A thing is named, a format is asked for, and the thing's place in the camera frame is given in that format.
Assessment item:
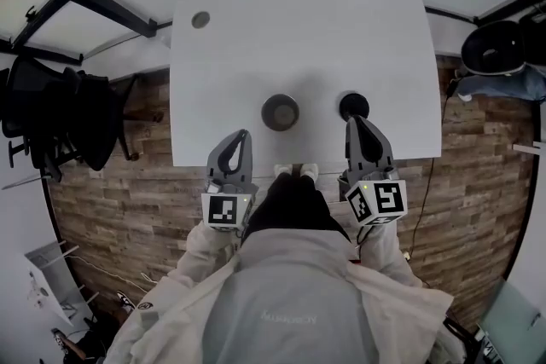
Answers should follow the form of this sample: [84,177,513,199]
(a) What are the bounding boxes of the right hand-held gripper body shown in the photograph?
[339,164,409,227]

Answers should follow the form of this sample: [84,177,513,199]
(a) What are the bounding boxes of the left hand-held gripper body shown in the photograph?
[200,176,259,232]

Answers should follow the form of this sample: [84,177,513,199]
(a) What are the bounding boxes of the black cup lid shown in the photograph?
[339,91,370,121]

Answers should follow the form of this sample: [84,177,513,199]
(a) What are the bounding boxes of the steel cup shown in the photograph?
[260,93,300,132]

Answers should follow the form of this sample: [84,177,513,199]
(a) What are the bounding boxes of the person's left forearm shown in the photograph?
[172,221,242,293]

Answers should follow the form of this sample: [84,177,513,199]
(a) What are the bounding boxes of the person's right forearm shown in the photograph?
[357,221,423,291]

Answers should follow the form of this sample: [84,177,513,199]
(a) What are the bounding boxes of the person's black trouser legs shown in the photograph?
[247,172,351,244]

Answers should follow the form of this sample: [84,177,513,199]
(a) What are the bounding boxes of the person's torso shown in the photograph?
[104,228,466,364]

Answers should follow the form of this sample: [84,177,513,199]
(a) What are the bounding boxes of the black white sneakers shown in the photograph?
[116,289,137,313]

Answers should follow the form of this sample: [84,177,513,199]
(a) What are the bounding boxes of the black office chair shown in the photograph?
[0,55,140,184]

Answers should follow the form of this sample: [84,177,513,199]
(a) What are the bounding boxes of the frosted glass panel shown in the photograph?
[477,280,546,364]

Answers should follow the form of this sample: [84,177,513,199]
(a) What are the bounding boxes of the black backpack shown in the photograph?
[50,310,125,364]

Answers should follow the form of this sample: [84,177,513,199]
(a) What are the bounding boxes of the black floor cable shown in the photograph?
[409,76,460,265]

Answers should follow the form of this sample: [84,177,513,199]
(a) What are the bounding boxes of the round table cable grommet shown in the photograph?
[191,10,211,30]

